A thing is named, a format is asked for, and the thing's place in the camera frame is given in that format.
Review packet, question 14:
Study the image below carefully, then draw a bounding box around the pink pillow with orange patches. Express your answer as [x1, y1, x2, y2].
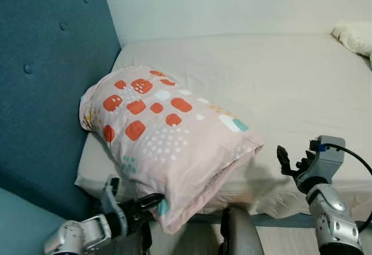
[79, 64, 266, 235]

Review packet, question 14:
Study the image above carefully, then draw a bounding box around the cream cartoon print quilt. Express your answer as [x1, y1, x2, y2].
[331, 20, 372, 59]

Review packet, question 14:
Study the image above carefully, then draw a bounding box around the beige sheeted mattress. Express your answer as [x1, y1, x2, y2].
[74, 31, 372, 221]

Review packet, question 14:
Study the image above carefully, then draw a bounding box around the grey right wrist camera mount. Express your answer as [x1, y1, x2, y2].
[305, 135, 347, 181]

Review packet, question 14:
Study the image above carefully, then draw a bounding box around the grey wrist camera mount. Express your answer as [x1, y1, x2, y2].
[305, 135, 347, 181]
[101, 176, 130, 239]

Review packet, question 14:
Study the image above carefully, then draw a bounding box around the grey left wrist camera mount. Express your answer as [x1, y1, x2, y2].
[101, 176, 130, 239]

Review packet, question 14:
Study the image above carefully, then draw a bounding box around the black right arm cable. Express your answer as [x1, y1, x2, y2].
[317, 143, 372, 234]

